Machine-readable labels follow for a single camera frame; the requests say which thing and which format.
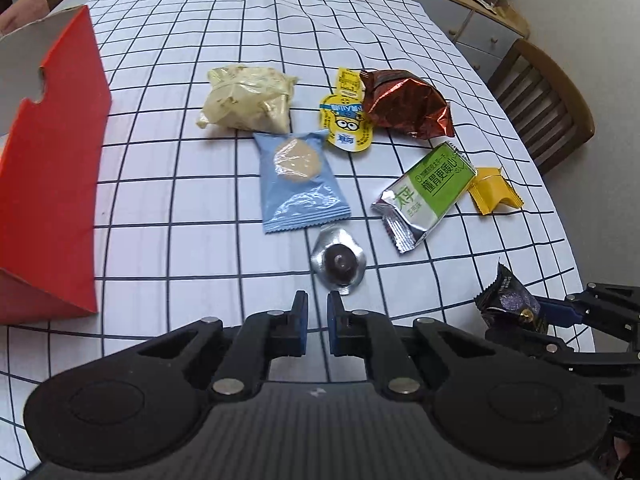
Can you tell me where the light blue cookie packet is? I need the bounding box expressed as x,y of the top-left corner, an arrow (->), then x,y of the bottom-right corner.
254,130 -> 352,234

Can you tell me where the black purple snack packet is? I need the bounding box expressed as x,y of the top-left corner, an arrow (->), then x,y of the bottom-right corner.
474,263 -> 549,334

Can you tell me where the pink towel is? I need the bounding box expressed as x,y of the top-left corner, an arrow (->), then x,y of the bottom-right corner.
0,0 -> 50,36

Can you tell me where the cream pastry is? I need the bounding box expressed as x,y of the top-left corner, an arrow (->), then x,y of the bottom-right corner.
196,64 -> 298,134

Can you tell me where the grey drawer cabinet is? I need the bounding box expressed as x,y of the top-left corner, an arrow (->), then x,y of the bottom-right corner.
413,0 -> 529,82

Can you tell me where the green silver snack bar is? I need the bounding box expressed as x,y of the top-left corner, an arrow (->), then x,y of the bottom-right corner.
372,142 -> 477,255

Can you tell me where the copper foil snack bag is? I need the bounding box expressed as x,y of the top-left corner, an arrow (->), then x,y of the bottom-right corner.
359,70 -> 456,140

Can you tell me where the red cardboard box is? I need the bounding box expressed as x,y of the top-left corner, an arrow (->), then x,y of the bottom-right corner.
0,6 -> 112,324

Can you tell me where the yellow square snack packet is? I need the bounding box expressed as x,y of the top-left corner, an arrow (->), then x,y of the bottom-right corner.
469,167 -> 524,216

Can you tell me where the silver foil chocolate candy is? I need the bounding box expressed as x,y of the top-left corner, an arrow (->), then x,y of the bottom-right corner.
310,226 -> 367,296

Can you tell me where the wooden chair with slats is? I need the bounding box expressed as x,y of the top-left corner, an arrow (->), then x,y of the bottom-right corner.
488,39 -> 596,174

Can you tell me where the white black grid tablecloth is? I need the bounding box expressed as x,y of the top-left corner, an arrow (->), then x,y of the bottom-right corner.
0,0 -> 598,479

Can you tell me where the yellow minion snack packet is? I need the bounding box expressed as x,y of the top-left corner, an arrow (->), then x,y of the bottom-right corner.
319,67 -> 373,153

